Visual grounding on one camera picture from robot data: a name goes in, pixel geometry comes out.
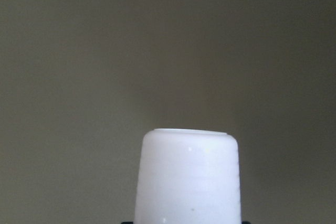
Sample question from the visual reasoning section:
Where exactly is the pink plastic cup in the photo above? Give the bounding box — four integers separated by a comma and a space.
134, 129, 242, 223

